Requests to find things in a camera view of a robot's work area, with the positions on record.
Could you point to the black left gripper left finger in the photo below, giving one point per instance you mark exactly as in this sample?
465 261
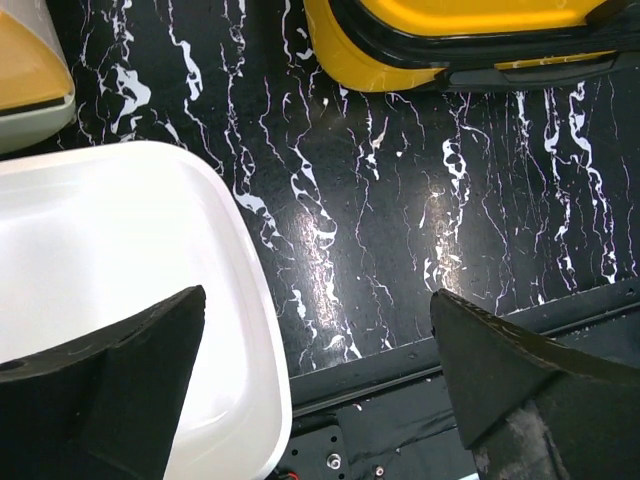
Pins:
105 405

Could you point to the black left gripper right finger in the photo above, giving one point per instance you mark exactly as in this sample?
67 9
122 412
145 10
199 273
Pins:
528 407

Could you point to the yellow Pikachu suitcase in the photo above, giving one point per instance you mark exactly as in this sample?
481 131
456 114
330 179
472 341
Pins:
472 46

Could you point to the white plastic tray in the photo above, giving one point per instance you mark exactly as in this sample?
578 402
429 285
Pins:
95 235

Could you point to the pink yellow drawer box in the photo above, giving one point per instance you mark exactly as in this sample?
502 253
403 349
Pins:
37 90

